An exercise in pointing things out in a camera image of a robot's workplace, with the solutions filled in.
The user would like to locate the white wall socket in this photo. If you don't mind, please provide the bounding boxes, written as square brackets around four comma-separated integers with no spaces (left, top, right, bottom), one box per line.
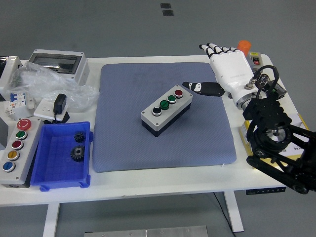
[33,98,68,121]

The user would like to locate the white circuit breaker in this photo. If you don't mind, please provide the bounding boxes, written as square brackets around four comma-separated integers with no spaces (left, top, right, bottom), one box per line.
[4,91,28,117]

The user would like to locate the grey metal floor plate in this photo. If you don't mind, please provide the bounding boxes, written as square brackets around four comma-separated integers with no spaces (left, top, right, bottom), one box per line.
[83,225,208,237]

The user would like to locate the grey five-button control box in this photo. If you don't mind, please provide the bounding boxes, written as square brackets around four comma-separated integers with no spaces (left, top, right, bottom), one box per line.
[0,118,44,189]

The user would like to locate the clear plastic bag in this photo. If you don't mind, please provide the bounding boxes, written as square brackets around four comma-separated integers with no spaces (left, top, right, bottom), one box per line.
[4,61,101,111]

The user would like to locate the grey metal box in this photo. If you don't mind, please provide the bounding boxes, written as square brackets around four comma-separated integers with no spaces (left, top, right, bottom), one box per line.
[0,116,9,151]

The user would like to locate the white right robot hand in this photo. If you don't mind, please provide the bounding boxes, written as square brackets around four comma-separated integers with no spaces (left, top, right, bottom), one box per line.
[182,42,259,106]

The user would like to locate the grey four-button control box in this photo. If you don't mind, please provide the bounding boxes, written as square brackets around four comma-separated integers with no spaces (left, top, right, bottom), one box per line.
[141,84,193,138]

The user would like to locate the large black gear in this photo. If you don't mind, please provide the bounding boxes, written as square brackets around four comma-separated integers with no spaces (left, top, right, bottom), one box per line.
[70,145,86,163]

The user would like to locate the small black gear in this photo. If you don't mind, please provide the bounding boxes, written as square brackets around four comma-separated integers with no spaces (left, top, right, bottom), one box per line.
[74,131,86,144]

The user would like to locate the black module with green terminal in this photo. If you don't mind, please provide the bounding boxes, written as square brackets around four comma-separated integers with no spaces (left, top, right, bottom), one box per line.
[269,82,287,101]

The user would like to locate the orange cylinder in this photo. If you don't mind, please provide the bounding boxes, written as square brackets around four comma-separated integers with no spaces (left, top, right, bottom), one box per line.
[237,40,252,57]

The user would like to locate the black cable under table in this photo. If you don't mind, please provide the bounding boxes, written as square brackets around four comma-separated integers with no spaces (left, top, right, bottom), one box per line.
[212,192,235,237]

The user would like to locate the white equipment box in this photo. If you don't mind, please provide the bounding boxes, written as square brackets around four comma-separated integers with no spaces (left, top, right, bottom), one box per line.
[0,55,23,102]

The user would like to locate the white table leg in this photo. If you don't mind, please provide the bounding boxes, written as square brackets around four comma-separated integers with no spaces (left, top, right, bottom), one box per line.
[42,203,61,237]
[223,191,245,233]

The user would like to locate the grey-blue table mat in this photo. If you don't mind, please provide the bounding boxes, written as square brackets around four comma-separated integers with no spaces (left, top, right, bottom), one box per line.
[92,62,237,173]

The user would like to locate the grey enclosure with clear lid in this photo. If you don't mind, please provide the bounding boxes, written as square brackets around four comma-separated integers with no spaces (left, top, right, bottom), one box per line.
[27,48,89,86]

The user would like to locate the yellow and white cardboard box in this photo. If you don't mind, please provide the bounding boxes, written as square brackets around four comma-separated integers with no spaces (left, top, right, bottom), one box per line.
[238,114,311,170]

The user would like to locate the black power adapter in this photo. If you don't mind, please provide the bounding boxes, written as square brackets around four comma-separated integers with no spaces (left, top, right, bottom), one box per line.
[53,93,68,116]

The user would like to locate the black table height controller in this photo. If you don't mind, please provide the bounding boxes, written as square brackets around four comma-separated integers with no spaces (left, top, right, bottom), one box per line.
[245,187,287,196]

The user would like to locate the blue plastic bin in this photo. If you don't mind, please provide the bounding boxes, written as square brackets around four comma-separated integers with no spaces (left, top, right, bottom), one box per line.
[30,120,94,192]

